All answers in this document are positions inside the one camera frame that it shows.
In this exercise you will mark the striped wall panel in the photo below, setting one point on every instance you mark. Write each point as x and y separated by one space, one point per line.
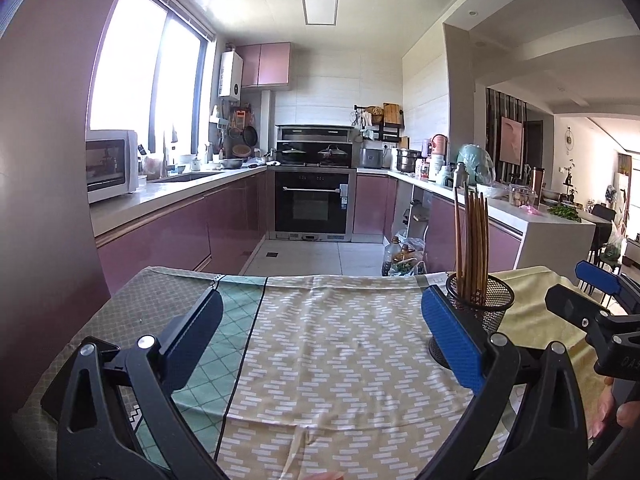
494 110

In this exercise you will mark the patchwork printed tablecloth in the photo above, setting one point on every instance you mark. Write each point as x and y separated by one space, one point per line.
325 340

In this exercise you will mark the white wall water heater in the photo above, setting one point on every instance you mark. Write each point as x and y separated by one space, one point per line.
231 75

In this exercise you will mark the black pot with glass lid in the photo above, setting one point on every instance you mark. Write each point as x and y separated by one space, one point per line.
293 151
332 152

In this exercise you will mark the pink thermos kettle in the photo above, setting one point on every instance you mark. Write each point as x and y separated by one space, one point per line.
436 146

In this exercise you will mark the brown tumbler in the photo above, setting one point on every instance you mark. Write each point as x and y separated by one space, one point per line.
538 180

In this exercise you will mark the metal bowl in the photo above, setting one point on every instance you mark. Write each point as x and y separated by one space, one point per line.
231 164

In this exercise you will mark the green leafy vegetables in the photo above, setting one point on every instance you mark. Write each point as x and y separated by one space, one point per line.
565 213

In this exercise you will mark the steel stove with oven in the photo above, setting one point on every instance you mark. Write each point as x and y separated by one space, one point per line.
310 205

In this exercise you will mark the white microwave oven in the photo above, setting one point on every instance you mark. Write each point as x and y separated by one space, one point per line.
107 165

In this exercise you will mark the black wall rack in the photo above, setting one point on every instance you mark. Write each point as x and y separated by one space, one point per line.
390 132

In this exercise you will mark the clear plastic container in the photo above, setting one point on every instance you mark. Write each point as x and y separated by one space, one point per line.
522 195

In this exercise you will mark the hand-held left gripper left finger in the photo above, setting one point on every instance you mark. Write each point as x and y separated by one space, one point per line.
197 340

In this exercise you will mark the person's right hand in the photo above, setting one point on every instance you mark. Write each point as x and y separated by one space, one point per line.
629 414

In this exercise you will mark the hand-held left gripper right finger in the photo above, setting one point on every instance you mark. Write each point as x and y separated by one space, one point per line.
450 340

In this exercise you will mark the bunch of wooden chopsticks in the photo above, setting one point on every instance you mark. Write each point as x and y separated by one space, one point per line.
472 240

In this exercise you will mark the clear plastic grocery bag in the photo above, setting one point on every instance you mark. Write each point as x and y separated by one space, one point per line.
407 255

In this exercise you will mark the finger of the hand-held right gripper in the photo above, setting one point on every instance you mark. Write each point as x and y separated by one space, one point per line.
597 276
567 302

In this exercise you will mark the pale green plastic bag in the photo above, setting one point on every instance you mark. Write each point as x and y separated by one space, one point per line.
477 162

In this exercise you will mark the woven basket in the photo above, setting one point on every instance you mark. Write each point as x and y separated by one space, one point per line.
242 151

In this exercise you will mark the wooden cutting board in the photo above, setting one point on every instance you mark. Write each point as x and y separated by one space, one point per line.
391 113

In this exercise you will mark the hanging black frying pan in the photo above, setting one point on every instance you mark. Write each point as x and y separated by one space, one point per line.
250 135

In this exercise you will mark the pink kitchen counter cabinets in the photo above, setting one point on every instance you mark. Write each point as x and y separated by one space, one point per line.
505 247
175 240

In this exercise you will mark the silver countertop appliance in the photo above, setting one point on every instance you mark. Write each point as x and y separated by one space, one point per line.
372 158

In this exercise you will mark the steel kitchen faucet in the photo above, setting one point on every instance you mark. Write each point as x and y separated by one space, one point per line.
165 155

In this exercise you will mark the wall clock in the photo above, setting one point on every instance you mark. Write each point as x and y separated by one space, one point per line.
569 141

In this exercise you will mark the ceiling light panel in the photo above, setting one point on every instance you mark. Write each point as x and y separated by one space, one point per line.
320 8

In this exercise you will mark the grey refrigerator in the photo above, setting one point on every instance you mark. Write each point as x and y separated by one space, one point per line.
45 185

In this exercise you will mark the black mesh utensil holder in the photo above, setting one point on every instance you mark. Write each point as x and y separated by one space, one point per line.
492 310

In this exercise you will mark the dark door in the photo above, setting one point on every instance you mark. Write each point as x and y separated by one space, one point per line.
534 145

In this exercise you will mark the framed wall picture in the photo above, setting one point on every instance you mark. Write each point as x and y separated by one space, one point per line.
512 140

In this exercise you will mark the kitchen window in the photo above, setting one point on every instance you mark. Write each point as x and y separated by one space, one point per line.
125 70

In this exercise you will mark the steel steamer pot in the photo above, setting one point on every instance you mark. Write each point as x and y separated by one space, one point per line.
408 161

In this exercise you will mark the ceramic bowl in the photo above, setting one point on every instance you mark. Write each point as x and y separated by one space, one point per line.
552 195

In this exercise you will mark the pink wall cabinet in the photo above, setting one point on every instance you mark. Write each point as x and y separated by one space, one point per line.
264 65

